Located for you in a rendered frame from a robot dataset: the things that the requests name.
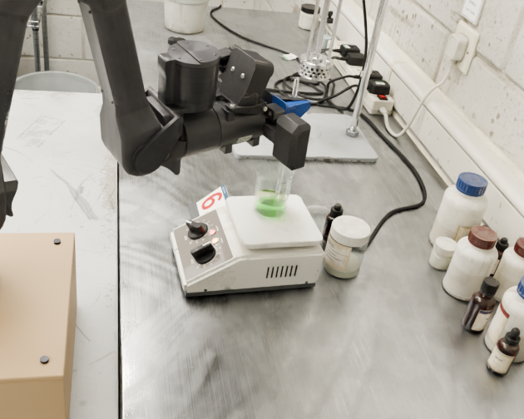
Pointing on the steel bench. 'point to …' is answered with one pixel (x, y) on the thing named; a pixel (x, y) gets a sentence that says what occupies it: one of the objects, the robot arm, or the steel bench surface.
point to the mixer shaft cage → (309, 61)
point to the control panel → (191, 268)
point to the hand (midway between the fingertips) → (288, 108)
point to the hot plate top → (288, 236)
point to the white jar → (308, 16)
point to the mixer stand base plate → (319, 142)
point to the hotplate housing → (253, 267)
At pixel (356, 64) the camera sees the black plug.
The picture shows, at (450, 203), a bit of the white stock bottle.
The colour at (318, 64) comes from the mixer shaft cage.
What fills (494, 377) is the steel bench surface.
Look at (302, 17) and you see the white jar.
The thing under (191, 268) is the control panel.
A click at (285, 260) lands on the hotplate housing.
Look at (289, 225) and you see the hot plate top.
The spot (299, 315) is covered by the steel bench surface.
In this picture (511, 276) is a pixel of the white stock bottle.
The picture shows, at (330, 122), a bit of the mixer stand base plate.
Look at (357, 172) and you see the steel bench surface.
